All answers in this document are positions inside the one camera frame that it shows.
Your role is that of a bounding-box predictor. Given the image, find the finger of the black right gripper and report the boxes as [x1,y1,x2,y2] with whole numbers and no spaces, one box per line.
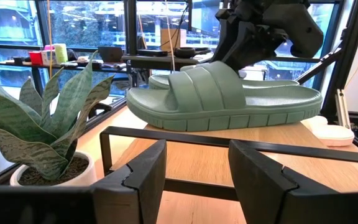
[211,21,288,73]

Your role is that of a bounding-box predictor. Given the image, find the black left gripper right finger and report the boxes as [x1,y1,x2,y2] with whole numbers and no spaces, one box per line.
[227,139,338,224]

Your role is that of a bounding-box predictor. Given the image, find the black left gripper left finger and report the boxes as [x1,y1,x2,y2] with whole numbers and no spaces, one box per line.
[91,139,168,224]

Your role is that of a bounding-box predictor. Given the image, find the green foam slide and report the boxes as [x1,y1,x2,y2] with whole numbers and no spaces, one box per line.
[126,60,323,132]
[147,63,300,91]

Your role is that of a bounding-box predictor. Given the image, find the pink foam slide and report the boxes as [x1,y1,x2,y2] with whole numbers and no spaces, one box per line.
[301,115,356,147]

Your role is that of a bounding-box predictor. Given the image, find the black headphones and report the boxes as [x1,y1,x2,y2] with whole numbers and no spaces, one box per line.
[175,47,213,59]

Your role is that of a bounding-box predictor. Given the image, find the cardboard box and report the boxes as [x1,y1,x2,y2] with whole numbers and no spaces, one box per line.
[160,28,187,52]

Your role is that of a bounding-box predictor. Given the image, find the black desk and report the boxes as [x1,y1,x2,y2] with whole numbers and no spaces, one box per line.
[121,54,214,72]

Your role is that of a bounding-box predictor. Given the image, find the snake plant in white pot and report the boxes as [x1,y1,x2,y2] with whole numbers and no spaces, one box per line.
[0,51,116,187]

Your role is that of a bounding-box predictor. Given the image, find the yellow-green cylinder container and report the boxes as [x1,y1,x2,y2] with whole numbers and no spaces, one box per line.
[53,43,69,65]

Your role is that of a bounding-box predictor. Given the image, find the small white box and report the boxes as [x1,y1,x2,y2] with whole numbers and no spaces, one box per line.
[40,49,57,65]

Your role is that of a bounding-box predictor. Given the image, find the small red box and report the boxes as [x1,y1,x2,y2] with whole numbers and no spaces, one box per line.
[28,51,43,66]

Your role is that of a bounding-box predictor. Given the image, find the black rig frame post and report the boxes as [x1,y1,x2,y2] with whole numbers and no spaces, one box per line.
[320,0,358,116]

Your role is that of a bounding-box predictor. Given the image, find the wooden shelf black metal frame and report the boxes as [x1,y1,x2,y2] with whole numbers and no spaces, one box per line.
[99,119,358,202]

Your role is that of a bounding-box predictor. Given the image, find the hanging white cord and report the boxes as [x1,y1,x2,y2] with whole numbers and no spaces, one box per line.
[164,0,177,72]

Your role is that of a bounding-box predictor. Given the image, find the hanging yellow cord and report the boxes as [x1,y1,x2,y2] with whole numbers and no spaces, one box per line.
[46,0,53,78]

